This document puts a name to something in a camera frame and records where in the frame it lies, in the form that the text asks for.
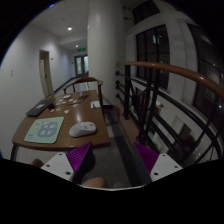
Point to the wooden handrail with black balusters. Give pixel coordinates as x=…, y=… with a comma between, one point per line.
x=176, y=110

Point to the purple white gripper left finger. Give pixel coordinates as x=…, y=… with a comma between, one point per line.
x=73, y=165

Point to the white notepad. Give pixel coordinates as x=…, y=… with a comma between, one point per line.
x=95, y=104

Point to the white side door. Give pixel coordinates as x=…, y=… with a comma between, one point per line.
x=45, y=73

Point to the green patterned mouse pad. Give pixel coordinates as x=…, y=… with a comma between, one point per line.
x=44, y=131

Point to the wooden chair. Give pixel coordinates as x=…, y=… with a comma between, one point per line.
x=83, y=84

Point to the white computer mouse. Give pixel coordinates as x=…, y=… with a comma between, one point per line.
x=82, y=128

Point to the green exit sign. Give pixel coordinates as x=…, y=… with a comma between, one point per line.
x=82, y=50

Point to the double glass door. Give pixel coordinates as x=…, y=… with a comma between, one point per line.
x=81, y=65

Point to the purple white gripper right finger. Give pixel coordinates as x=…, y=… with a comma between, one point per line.
x=152, y=166

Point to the dark closed laptop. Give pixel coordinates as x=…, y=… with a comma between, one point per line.
x=39, y=108

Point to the brown wooden table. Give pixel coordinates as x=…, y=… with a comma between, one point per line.
x=72, y=115

